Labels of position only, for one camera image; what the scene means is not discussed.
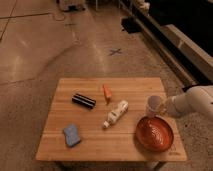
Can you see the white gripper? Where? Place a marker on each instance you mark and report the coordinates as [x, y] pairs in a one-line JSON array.
[[167, 108]]

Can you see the red ceramic bowl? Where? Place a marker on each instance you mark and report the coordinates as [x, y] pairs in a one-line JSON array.
[[154, 134]]

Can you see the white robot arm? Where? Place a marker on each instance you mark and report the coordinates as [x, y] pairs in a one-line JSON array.
[[197, 99]]

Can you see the white plastic bottle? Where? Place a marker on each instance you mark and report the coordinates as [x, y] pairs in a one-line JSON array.
[[114, 115]]

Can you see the orange carrot toy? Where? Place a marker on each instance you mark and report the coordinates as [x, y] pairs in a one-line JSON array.
[[107, 92]]

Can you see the wooden table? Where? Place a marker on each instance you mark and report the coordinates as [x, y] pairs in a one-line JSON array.
[[94, 119]]

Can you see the black floor box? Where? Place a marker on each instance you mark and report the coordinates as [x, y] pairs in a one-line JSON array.
[[130, 25]]

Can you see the black striped cylinder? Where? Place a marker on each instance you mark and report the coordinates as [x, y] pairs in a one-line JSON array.
[[84, 101]]

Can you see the blue sponge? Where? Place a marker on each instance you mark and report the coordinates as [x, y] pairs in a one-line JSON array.
[[71, 135]]

